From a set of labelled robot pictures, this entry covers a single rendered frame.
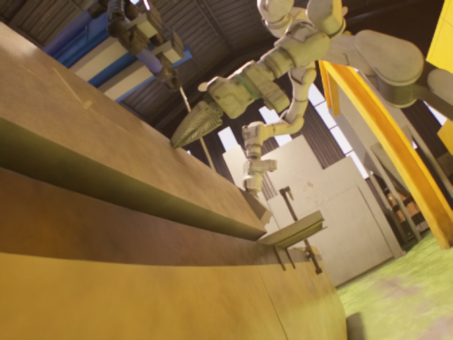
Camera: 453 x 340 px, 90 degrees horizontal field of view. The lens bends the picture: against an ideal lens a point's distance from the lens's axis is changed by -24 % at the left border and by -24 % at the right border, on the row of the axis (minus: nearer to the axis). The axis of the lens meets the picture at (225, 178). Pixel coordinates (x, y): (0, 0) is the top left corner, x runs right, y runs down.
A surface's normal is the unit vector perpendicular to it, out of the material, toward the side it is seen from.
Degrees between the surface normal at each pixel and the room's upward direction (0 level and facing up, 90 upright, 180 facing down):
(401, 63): 90
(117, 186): 170
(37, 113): 80
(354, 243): 90
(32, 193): 90
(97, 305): 90
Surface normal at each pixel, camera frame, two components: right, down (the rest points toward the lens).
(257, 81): -0.07, 0.15
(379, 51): -0.57, -0.14
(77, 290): 0.85, -0.47
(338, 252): -0.38, -0.27
